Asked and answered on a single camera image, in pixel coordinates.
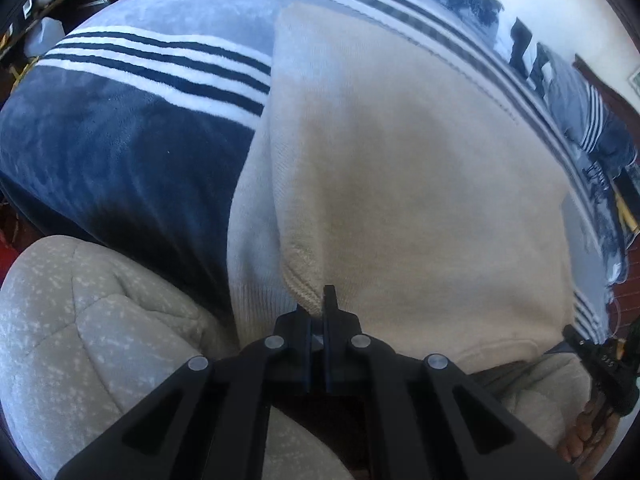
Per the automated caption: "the grey striped garment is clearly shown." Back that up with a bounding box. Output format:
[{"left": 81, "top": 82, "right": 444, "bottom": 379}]
[{"left": 545, "top": 52, "right": 616, "bottom": 156}]

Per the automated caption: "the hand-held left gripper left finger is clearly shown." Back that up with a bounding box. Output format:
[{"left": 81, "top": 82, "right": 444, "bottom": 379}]
[{"left": 54, "top": 305, "right": 313, "bottom": 480}]

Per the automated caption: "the navy and white striped pillow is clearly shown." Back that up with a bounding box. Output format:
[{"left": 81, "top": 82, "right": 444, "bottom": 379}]
[{"left": 507, "top": 15, "right": 556, "bottom": 101}]

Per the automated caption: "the cluttered wooden side table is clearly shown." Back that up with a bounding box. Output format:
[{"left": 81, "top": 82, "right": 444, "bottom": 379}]
[{"left": 0, "top": 0, "right": 131, "bottom": 61}]

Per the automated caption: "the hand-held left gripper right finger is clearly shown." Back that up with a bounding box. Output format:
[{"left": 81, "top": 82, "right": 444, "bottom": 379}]
[{"left": 322, "top": 285, "right": 581, "bottom": 480}]

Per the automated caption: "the dark blue fleece garment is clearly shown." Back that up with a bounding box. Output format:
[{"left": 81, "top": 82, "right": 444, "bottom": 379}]
[{"left": 587, "top": 110, "right": 640, "bottom": 181}]

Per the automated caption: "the beige knit sweater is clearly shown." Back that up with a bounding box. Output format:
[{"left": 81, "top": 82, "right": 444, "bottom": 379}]
[{"left": 227, "top": 2, "right": 576, "bottom": 376}]

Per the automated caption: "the bed with blue striped sheet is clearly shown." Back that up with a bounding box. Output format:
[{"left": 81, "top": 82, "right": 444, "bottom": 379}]
[{"left": 0, "top": 0, "right": 631, "bottom": 346}]

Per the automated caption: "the tree-print pillow with yellow stripe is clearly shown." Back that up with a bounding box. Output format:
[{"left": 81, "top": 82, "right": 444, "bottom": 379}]
[{"left": 585, "top": 160, "right": 640, "bottom": 281}]

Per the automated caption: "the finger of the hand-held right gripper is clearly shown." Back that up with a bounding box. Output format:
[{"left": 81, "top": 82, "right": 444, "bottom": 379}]
[{"left": 562, "top": 326, "right": 591, "bottom": 361}]

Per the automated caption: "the translucent plastic container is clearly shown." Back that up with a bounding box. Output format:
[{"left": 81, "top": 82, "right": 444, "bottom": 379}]
[{"left": 22, "top": 16, "right": 66, "bottom": 58}]

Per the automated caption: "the person's right hand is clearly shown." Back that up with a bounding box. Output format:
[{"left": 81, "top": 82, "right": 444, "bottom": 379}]
[{"left": 557, "top": 400, "right": 616, "bottom": 466}]

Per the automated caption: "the person's right leg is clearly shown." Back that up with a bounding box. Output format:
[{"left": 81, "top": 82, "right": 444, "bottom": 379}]
[{"left": 482, "top": 352, "right": 598, "bottom": 453}]

